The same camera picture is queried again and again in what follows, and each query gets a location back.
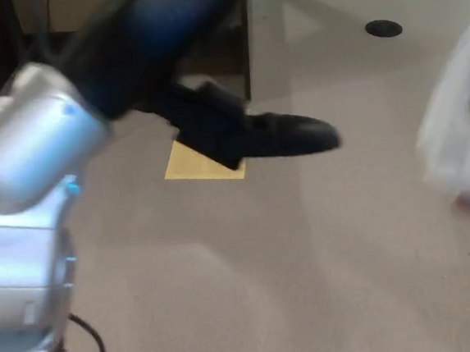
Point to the round black floor cover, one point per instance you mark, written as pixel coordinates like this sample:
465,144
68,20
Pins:
383,28

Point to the white toilet paper roll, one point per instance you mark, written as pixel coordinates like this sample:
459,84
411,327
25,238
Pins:
452,116

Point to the yellow paper sheet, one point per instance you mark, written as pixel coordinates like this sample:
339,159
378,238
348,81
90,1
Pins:
193,167

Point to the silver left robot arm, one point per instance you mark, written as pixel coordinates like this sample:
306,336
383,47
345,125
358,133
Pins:
23,153

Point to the dark brown wooden desk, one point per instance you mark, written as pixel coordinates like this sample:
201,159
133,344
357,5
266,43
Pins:
241,60

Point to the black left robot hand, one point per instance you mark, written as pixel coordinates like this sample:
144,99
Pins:
133,49

